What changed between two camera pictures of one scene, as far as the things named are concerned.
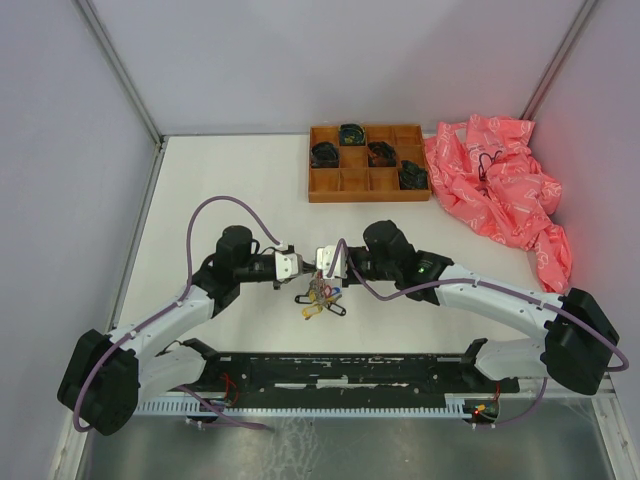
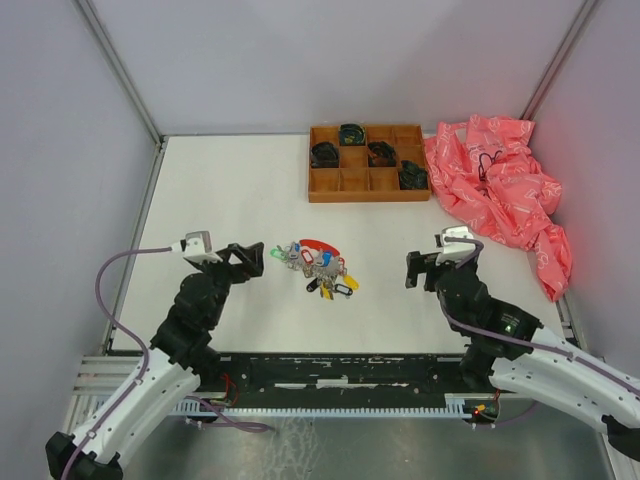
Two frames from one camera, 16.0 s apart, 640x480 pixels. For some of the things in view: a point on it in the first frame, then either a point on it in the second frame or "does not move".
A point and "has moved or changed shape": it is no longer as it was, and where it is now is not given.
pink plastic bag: x=484 y=169 does not move
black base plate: x=230 y=375 does not move
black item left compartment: x=324 y=155 does not move
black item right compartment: x=412 y=176 does not move
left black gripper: x=306 y=267 → x=251 y=261
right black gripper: x=349 y=280 → x=419 y=263
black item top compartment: x=351 y=134 does not move
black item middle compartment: x=381 y=154 does not move
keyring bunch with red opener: x=320 y=296 has moved or changed shape
